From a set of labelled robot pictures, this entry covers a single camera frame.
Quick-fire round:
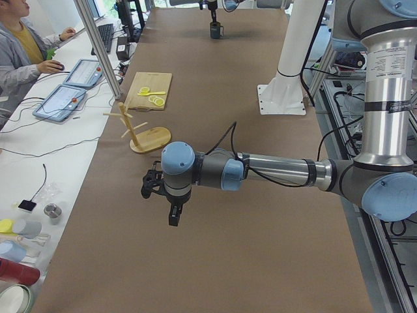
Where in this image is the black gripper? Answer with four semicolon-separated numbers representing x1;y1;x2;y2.
141;160;182;226

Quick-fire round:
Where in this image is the wooden cup rack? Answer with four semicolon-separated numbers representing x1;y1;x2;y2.
103;102;171;154

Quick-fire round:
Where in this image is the grey cup lying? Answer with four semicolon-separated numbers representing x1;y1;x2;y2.
12;219;42;239

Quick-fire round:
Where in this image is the yellow cup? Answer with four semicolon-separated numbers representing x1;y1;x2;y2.
0;219;14;234

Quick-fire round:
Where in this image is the light blue cup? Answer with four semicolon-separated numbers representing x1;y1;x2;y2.
0;241;27;263

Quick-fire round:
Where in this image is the black monitor stand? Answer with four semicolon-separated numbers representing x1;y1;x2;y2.
115;0;145;43

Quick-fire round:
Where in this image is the bamboo cutting board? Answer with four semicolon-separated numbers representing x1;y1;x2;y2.
124;72;173;110

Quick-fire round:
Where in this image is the black power adapter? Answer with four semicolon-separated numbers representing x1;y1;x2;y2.
116;36;130;61

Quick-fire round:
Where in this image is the lemon slice stack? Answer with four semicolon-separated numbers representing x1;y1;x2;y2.
148;95;165;108

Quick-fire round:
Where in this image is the yellow toy knife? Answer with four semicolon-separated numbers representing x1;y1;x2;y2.
137;91;166;97

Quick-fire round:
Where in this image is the black keyboard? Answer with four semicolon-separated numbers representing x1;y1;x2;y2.
97;23;114;53

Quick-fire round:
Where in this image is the far teach pendant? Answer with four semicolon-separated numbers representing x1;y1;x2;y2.
63;59;103;89

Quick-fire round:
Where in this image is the teach pendant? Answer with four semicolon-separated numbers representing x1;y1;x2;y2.
33;84;86;123
63;59;103;89

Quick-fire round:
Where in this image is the small black pad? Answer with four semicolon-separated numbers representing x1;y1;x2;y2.
18;200;36;212

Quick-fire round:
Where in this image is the near teach pendant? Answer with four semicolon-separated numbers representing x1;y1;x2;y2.
33;84;86;123

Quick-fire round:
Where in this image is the black computer mouse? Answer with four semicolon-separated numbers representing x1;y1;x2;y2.
55;64;65;71

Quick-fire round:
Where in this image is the red bottle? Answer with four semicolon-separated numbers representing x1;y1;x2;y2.
0;258;40;286

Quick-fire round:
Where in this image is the white bowl green rim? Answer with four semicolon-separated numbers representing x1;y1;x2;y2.
1;284;34;313

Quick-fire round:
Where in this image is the seated person grey jacket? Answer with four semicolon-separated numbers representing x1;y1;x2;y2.
1;1;76;126

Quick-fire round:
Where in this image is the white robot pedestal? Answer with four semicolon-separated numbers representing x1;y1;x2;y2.
257;0;326;115

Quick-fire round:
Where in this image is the aluminium frame post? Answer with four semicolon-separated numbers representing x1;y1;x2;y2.
74;0;121;100

